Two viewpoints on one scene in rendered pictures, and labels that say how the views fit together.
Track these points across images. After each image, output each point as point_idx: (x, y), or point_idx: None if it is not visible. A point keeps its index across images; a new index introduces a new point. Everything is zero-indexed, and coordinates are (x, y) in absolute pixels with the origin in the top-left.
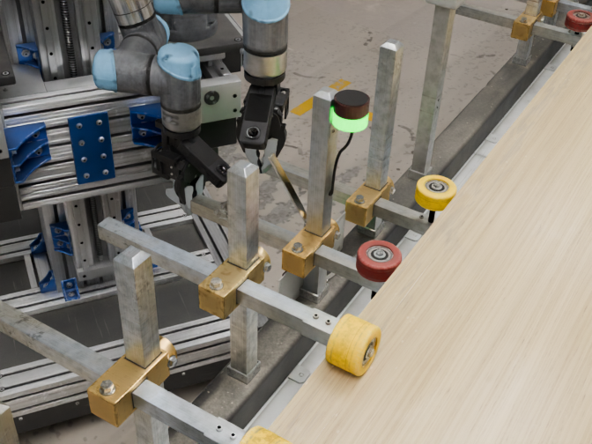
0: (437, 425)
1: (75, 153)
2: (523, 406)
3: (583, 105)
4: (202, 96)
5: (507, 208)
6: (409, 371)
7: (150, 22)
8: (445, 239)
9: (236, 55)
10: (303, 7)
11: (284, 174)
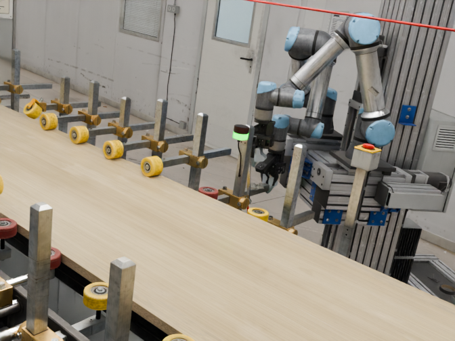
0: (114, 178)
1: (312, 183)
2: (112, 191)
3: (363, 281)
4: (317, 168)
5: (237, 222)
6: (141, 180)
7: (307, 118)
8: (216, 204)
9: (384, 196)
10: None
11: (249, 167)
